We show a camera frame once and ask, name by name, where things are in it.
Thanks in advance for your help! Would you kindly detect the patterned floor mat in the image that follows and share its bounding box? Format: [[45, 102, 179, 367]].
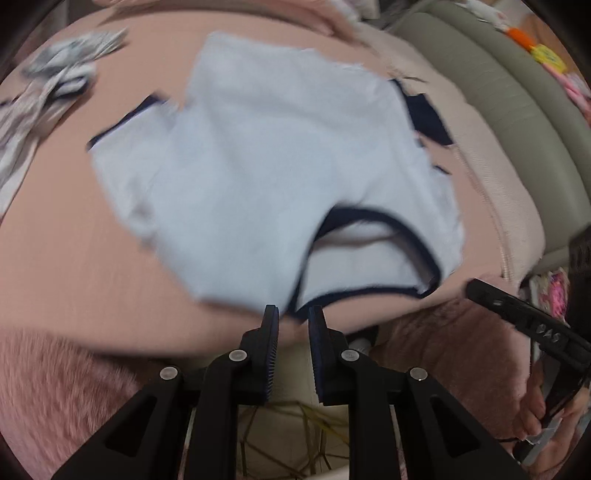
[[185, 401, 399, 480]]

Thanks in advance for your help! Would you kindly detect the olive green sofa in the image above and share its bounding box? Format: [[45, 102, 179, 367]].
[[392, 0, 591, 274]]

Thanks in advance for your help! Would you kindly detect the orange yellow toy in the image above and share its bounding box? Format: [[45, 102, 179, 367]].
[[505, 27, 570, 72]]

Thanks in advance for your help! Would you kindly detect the pink fluffy blanket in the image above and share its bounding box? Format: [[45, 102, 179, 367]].
[[0, 300, 536, 480]]

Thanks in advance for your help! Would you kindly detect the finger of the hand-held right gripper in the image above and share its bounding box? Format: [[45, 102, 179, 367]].
[[465, 278, 574, 359]]

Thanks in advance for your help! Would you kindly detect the grey white patterned garment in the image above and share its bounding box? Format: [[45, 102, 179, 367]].
[[0, 28, 129, 217]]

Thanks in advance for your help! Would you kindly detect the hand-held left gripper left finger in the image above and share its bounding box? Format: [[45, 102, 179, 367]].
[[51, 305, 280, 480]]

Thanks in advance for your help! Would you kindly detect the colourful floral cloth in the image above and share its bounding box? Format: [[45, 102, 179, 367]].
[[530, 271, 570, 320]]

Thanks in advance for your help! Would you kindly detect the navy blue garment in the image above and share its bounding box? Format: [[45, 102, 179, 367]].
[[403, 91, 455, 147]]

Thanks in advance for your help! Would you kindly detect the white navy-trimmed t-shirt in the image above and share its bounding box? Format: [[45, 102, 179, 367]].
[[87, 31, 466, 324]]

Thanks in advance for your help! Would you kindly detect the beige textured blanket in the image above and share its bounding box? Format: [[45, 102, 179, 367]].
[[360, 23, 546, 283]]

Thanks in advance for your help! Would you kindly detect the pink bed sheet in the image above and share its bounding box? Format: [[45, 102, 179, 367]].
[[0, 9, 509, 365]]

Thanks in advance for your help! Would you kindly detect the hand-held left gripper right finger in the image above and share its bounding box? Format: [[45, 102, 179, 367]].
[[308, 305, 529, 480]]

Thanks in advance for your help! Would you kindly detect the person's right hand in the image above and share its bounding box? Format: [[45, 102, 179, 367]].
[[519, 364, 591, 468]]

